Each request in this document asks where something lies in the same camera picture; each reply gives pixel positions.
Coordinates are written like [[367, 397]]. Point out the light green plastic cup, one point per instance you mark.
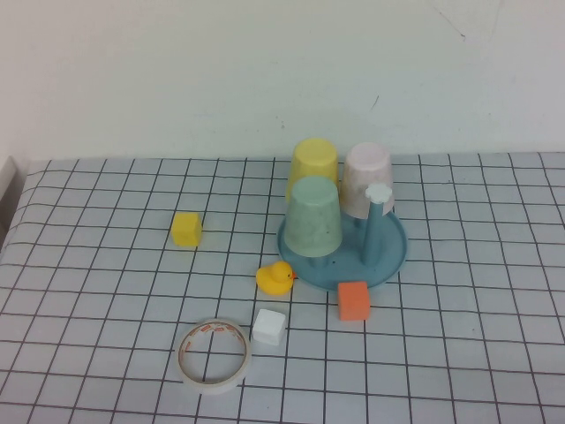
[[313, 221]]

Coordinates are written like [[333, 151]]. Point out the yellow plastic cup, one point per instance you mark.
[[313, 159]]

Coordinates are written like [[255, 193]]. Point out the pale pink plastic cup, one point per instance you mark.
[[366, 168]]

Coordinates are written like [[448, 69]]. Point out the blue cup stand with pegs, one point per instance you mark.
[[388, 256]]

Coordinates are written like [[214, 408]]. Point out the yellow rubber duck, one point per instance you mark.
[[273, 282]]

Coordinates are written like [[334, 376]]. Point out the yellow foam cube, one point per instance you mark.
[[186, 229]]

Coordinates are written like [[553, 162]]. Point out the orange foam cube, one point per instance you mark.
[[353, 302]]

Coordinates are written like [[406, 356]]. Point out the white foam cube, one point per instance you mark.
[[268, 329]]

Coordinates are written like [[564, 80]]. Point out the white tape roll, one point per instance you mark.
[[212, 388]]

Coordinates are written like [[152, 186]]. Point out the grey checked tablecloth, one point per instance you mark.
[[88, 274]]

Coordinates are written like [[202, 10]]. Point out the white ledge beside table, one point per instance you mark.
[[6, 176]]

